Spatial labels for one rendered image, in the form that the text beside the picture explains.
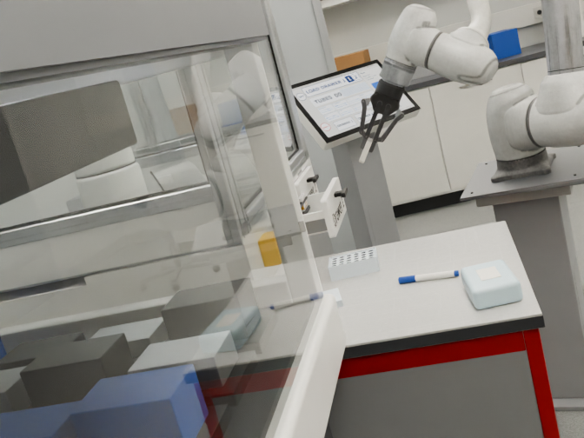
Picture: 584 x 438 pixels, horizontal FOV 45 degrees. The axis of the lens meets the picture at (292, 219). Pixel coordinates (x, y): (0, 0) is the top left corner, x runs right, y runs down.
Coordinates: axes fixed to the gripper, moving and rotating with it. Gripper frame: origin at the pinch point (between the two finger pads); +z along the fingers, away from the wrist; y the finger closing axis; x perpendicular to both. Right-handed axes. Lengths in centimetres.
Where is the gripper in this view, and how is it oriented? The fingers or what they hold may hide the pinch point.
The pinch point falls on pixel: (366, 150)
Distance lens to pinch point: 203.0
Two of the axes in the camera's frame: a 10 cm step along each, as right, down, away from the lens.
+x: -1.5, 2.9, -9.4
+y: -9.3, -3.6, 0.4
